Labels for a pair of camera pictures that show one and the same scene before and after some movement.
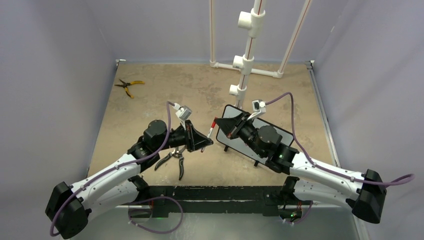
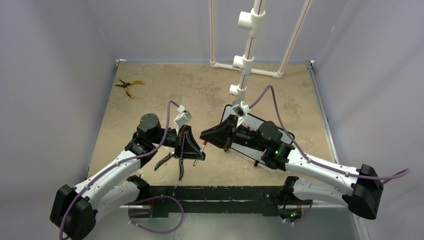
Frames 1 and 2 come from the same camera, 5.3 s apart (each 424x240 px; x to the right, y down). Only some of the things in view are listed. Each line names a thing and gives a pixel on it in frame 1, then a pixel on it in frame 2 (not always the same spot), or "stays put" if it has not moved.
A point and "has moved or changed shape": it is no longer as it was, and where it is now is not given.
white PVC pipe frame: x=254 y=22 stays put
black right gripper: x=239 y=122 -> x=218 y=137
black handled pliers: x=176 y=152 stays put
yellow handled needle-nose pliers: x=125 y=85 stays put
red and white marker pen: x=208 y=136 has moved or changed shape
